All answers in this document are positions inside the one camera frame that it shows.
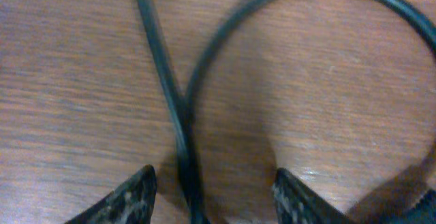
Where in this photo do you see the black cable bundle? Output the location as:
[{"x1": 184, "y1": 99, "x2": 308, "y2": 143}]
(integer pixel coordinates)
[{"x1": 131, "y1": 0, "x2": 436, "y2": 224}]

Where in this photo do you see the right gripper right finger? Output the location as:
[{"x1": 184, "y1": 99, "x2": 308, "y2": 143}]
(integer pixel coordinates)
[{"x1": 272, "y1": 167, "x2": 354, "y2": 224}]

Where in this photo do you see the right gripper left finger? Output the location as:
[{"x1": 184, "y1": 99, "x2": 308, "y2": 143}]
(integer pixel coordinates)
[{"x1": 67, "y1": 165, "x2": 157, "y2": 224}]

